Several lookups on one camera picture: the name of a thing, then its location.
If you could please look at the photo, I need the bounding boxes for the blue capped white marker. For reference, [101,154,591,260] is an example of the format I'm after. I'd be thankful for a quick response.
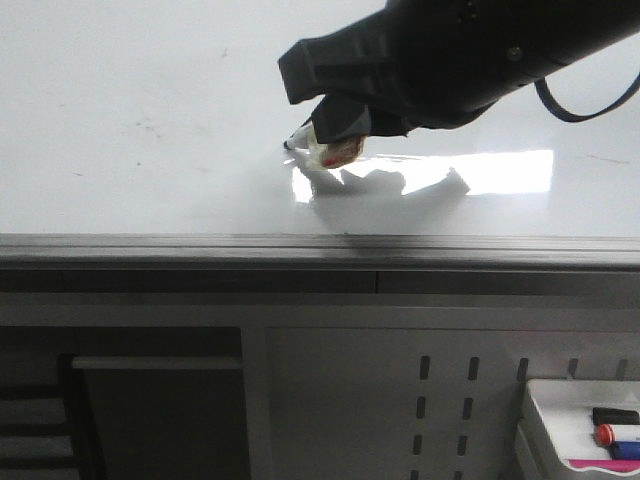
[609,441,640,461]

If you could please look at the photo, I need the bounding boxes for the white whiteboard with grey frame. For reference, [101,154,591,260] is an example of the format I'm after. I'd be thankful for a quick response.
[1,1,639,297]

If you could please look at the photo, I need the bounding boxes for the pink highlighter pen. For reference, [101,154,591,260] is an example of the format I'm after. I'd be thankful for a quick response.
[568,459,640,473]

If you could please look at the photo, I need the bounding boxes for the black marker cap upper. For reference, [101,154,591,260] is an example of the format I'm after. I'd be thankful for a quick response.
[592,407,640,426]

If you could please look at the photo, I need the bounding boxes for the grey metal table leg frame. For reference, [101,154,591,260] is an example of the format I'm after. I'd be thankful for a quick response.
[1,327,251,479]

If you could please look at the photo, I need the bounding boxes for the white marker tray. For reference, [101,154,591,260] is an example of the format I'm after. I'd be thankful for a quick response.
[515,379,639,479]

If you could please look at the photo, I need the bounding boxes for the white taped black whiteboard marker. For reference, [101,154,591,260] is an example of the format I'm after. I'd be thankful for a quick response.
[283,119,366,171]

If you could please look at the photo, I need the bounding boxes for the blue cable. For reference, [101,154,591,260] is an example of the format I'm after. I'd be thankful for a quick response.
[533,72,640,124]

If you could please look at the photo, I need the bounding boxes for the white perforated metal panel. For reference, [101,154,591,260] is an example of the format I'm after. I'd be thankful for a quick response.
[247,295,639,479]

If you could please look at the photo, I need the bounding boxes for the red capped white marker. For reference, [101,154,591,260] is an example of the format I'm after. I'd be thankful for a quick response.
[594,424,640,447]

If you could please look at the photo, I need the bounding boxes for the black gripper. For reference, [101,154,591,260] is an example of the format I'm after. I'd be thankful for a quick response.
[278,1,639,144]

